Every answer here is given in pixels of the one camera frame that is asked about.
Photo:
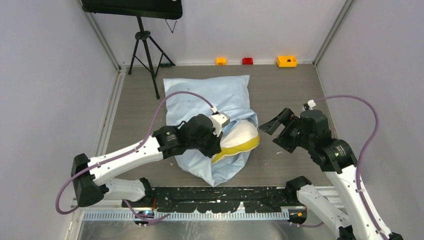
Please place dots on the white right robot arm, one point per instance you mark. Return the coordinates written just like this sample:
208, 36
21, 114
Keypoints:
361, 220

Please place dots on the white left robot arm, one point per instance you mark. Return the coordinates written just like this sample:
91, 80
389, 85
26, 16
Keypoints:
94, 178

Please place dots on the small orange block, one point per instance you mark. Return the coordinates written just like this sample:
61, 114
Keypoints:
221, 61

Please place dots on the aluminium rail at front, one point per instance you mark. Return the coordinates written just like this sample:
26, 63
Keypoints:
119, 211

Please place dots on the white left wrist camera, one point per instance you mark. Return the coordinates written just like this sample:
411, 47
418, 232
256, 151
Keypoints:
219, 120

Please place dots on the yellow open box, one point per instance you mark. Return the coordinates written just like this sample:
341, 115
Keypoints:
288, 61

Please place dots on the small red block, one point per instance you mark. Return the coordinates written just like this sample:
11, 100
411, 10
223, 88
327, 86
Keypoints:
247, 61

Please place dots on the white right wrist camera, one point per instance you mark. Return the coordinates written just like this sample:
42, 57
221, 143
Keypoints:
309, 105

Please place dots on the black tripod stand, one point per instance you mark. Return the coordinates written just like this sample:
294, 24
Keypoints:
142, 37

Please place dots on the black panel on tripod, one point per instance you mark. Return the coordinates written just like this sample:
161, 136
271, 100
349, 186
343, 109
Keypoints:
160, 9

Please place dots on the light blue pillowcase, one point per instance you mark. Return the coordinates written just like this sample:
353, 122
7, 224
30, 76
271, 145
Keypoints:
230, 95

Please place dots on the white pillow with yellow trim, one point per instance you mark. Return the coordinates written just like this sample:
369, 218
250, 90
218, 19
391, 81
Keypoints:
242, 138

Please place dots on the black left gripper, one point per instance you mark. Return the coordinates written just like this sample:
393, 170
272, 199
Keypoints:
215, 146

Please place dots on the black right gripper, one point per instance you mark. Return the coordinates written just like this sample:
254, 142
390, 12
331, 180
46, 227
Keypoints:
287, 117

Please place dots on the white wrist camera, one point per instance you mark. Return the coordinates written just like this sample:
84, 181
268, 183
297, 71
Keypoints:
219, 120
309, 105

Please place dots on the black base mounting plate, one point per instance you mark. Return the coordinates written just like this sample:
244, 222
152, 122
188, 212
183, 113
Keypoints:
254, 199

